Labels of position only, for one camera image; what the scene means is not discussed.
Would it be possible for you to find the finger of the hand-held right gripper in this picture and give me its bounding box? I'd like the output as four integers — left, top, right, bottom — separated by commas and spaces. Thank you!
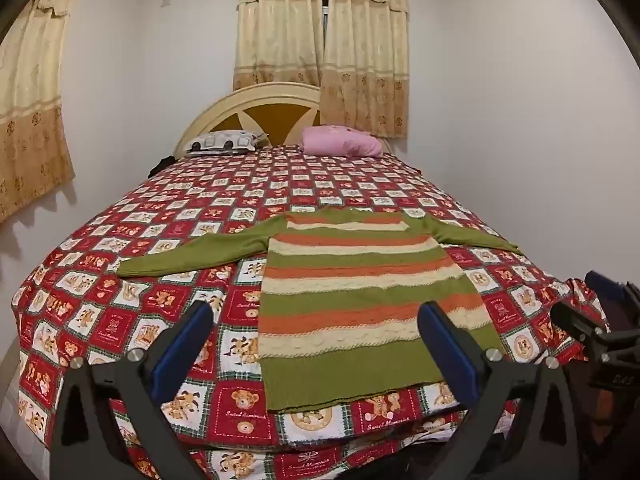
551, 302, 609, 349
585, 270, 640, 311

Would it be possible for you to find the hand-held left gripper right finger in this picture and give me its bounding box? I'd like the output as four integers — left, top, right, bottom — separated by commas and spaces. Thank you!
418, 301, 581, 480

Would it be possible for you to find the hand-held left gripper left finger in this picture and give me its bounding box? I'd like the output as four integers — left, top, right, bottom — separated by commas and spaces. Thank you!
50, 301, 215, 480

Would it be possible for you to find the green orange striped knit sweater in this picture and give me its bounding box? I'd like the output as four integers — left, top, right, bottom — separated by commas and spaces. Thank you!
117, 207, 523, 415

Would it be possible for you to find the red bear printed blanket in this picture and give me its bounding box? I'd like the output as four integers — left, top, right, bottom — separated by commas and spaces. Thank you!
11, 142, 613, 480

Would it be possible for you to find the white grey patterned pillow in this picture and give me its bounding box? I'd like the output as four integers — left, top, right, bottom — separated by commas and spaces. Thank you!
184, 129, 268, 155

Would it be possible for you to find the pink pillow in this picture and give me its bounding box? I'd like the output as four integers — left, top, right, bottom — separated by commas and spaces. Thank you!
300, 125, 385, 157

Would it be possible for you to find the cream wooden headboard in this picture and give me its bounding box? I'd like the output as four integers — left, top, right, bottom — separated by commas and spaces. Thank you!
173, 81, 323, 158

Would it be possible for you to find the beige floral side curtain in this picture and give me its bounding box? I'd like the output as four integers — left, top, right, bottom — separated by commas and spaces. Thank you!
0, 0, 88, 224

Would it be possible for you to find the beige floral wide curtain panel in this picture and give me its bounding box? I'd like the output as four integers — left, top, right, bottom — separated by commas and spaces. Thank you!
319, 0, 412, 139

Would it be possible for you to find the beige floral narrow curtain panel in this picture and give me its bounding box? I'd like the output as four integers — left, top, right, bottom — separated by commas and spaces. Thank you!
233, 0, 327, 92

